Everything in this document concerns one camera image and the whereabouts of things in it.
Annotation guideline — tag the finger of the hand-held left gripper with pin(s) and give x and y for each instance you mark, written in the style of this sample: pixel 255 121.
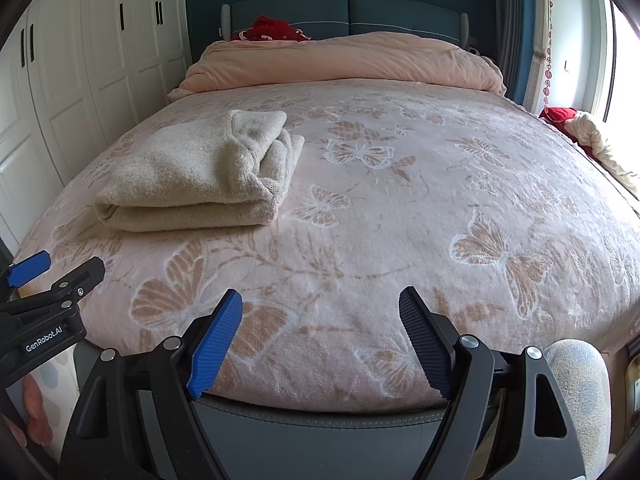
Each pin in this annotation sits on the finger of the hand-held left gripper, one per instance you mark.
pixel 30 267
pixel 75 285

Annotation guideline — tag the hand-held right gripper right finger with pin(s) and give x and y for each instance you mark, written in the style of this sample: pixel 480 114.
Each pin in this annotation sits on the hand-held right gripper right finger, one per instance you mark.
pixel 425 345

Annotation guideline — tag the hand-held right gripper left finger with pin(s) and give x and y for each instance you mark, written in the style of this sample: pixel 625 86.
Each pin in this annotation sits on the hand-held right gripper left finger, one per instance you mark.
pixel 215 345

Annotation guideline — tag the cream towel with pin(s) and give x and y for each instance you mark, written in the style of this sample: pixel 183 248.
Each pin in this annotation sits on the cream towel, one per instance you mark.
pixel 190 175

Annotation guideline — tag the person's left hand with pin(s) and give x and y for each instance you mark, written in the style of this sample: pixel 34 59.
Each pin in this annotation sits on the person's left hand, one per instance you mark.
pixel 37 410

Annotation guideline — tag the pink butterfly print blanket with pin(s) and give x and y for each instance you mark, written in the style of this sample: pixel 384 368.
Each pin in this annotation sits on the pink butterfly print blanket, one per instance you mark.
pixel 400 210

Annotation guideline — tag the person's fuzzy pale clothing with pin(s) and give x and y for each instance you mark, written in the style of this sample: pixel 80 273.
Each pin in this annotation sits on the person's fuzzy pale clothing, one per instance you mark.
pixel 580 390

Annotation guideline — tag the white wardrobe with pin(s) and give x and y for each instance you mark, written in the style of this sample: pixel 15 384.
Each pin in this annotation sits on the white wardrobe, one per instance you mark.
pixel 125 85

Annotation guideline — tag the red cushion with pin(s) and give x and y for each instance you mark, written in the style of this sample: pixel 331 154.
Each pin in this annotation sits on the red cushion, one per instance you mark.
pixel 560 116

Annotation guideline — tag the cream crumpled cloth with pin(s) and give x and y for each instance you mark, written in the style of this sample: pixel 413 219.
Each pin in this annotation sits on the cream crumpled cloth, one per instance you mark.
pixel 595 135

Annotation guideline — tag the pink duvet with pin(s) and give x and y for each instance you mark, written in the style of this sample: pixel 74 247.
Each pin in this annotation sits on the pink duvet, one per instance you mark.
pixel 340 60

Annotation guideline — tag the red cloth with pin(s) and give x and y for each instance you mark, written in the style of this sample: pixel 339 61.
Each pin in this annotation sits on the red cloth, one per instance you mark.
pixel 270 29

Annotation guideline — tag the grey curtain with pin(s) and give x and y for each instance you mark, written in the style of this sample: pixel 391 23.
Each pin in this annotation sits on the grey curtain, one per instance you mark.
pixel 507 35

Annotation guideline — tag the blue upholstered headboard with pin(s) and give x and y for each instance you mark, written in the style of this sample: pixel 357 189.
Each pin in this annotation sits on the blue upholstered headboard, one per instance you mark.
pixel 400 12

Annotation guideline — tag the bright window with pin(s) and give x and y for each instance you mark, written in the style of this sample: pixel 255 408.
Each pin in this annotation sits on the bright window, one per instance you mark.
pixel 625 70

